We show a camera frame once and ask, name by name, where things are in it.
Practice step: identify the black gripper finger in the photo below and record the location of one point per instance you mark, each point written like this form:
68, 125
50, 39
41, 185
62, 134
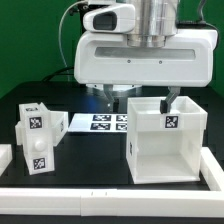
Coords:
113, 102
165, 105

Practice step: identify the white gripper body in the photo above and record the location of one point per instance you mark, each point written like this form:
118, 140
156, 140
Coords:
186, 60

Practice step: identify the white drawer box frame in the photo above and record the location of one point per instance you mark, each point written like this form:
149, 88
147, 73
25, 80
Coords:
164, 147

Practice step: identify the white small drawer with knob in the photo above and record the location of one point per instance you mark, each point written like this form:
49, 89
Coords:
39, 131

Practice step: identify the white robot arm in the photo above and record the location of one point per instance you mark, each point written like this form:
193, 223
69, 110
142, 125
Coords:
138, 43

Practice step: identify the white marker sheet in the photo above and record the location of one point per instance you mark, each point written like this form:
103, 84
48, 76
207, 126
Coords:
98, 123

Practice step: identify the white left fence block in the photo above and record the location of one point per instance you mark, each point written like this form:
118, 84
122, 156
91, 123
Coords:
5, 157

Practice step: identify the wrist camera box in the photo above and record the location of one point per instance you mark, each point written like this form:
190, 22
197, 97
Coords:
116, 18

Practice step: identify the white right fence rail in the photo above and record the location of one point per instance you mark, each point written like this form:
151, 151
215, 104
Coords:
211, 170

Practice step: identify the white fence rail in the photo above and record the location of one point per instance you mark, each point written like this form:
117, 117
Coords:
211, 170
112, 202

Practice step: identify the white front fence rail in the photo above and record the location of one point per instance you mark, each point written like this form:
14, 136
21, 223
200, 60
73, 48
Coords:
112, 202

